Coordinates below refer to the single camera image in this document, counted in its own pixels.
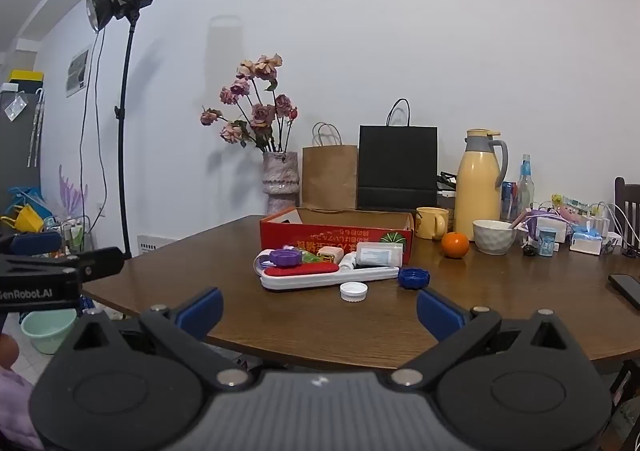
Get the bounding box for dark wooden chair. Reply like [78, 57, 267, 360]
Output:
[614, 176, 640, 249]

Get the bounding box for white plastic jar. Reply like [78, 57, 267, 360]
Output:
[354, 242, 405, 268]

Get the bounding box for brown paper bag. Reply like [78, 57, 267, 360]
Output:
[301, 122, 359, 212]

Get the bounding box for green plastic basin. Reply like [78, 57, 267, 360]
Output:
[20, 309, 78, 356]

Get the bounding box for black light stand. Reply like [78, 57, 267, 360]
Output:
[114, 14, 138, 259]

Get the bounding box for yellow thermos jug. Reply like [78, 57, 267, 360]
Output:
[454, 129, 509, 243]

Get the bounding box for pink white ceramic vase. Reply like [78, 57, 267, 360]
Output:
[262, 151, 300, 216]

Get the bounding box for studio light cable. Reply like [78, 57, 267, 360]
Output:
[80, 26, 109, 232]

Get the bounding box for red cardboard box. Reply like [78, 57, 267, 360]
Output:
[259, 207, 415, 266]

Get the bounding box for colourful snack packet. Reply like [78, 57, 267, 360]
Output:
[551, 194, 591, 217]

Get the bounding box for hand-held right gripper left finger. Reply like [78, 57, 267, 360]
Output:
[52, 287, 251, 389]

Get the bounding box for white bottle cap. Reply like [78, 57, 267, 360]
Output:
[340, 282, 369, 302]

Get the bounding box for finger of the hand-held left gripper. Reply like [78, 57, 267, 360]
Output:
[0, 231, 63, 257]
[0, 247, 125, 282]

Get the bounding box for clear plastic spray bottle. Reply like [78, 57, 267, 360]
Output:
[516, 154, 536, 217]

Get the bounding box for yellow mug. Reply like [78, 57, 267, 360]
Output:
[415, 207, 450, 240]

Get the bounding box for dried pink rose bouquet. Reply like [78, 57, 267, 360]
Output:
[200, 54, 299, 154]

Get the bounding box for black phone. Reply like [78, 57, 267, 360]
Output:
[608, 273, 640, 311]

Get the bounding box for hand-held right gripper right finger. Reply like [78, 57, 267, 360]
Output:
[391, 287, 591, 389]

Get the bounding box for black paper bag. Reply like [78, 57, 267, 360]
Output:
[357, 98, 439, 212]

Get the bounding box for blue bag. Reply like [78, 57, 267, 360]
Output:
[7, 186, 51, 232]

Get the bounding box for person's purple clothing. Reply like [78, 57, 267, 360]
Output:
[0, 363, 46, 449]

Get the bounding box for red blue drink can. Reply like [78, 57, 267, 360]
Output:
[501, 181, 518, 221]

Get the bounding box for blue bottle cap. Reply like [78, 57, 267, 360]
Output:
[397, 267, 432, 290]

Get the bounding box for wire rack with bottles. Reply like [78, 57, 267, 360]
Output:
[60, 216, 98, 254]

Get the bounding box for purple bottle cap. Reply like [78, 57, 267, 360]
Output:
[269, 248, 304, 269]

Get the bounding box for white ceramic bowl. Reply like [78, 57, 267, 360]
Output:
[472, 220, 518, 256]

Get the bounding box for white charging cables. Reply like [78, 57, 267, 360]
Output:
[580, 201, 640, 247]

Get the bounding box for orange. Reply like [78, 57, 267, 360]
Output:
[440, 231, 470, 259]

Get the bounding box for purple box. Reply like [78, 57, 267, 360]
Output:
[527, 208, 566, 232]

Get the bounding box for white lint brush red pad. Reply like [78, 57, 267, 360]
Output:
[260, 262, 401, 291]

